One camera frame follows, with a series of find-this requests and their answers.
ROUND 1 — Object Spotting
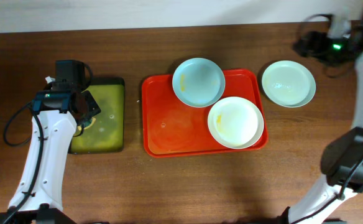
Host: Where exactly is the green and yellow sponge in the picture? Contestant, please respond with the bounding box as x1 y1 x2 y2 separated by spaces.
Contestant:
78 117 96 131

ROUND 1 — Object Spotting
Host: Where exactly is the light green plate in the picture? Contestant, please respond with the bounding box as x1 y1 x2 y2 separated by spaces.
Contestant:
261 60 316 108

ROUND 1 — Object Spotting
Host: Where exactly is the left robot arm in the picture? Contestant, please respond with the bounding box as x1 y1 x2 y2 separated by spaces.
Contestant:
0 90 101 223

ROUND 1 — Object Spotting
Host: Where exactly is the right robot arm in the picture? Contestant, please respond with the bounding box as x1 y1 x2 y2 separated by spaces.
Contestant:
277 14 363 223

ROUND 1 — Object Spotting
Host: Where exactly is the black tray with soapy water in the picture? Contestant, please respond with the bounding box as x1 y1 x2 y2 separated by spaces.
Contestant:
68 77 125 154

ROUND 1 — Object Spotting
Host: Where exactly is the red plastic tray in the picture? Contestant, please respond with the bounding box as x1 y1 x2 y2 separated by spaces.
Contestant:
141 69 269 158

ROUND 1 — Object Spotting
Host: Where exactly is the cream white plate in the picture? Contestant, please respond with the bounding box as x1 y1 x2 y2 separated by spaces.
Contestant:
207 96 265 149

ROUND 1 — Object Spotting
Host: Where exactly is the light blue plate at back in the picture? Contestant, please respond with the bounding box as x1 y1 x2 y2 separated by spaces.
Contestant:
172 58 226 108

